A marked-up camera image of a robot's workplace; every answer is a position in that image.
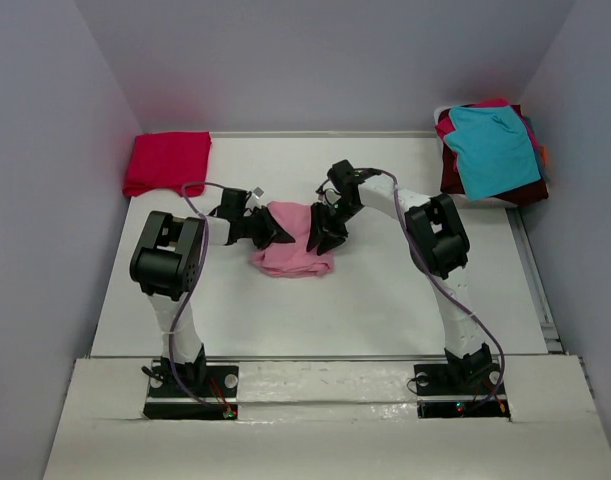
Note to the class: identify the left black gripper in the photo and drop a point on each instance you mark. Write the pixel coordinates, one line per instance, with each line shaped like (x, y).
(268, 235)

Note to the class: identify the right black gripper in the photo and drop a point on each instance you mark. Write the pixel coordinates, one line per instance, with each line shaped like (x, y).
(335, 235)

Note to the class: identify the pink t shirt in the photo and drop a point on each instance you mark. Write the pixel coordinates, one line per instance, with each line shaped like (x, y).
(292, 260)

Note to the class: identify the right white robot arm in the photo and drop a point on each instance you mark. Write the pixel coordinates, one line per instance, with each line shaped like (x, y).
(438, 246)

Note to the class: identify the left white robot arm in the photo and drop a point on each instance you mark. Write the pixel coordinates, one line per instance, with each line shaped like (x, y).
(167, 264)

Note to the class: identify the folded red t shirt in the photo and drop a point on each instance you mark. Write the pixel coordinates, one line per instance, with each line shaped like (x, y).
(166, 161)

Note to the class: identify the dark maroon t shirt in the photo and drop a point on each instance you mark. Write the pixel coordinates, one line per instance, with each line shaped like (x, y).
(521, 197)

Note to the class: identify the magenta t shirt in pile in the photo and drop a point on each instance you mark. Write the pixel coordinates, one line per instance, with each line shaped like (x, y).
(443, 125)

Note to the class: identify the teal t shirt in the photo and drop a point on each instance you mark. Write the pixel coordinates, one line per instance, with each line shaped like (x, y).
(494, 151)

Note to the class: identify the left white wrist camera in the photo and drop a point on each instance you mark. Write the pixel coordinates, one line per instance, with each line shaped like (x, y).
(256, 196)

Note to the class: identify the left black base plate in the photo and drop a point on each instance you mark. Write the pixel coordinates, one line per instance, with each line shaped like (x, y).
(214, 400)

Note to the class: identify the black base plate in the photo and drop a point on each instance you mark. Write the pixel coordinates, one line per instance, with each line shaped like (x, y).
(441, 396)
(214, 400)

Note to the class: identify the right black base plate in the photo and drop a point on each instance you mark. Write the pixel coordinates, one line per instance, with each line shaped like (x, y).
(441, 396)

